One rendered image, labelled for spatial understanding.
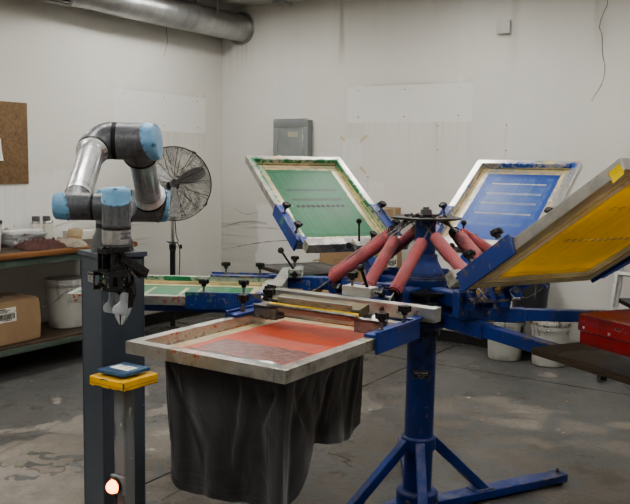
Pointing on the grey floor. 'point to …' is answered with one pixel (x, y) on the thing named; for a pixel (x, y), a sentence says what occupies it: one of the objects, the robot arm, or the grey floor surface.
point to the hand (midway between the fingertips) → (123, 319)
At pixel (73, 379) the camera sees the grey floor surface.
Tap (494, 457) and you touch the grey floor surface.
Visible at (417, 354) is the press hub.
